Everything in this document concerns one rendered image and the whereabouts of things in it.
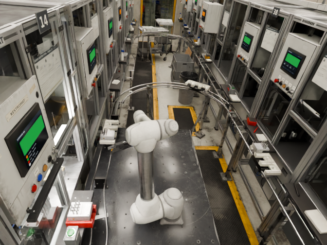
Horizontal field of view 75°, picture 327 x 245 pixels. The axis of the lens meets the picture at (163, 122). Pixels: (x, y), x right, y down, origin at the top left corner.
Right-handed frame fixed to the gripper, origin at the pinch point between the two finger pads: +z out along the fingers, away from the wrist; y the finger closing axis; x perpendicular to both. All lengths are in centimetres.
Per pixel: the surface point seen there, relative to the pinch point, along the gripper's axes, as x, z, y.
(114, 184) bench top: 28.7, 8.8, -9.4
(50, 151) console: 23, 2, 79
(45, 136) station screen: 21, -6, 91
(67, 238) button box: 64, 12, 55
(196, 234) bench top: 84, -48, -8
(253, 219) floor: 93, -104, -117
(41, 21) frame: -23, -23, 113
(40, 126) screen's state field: 19, -8, 97
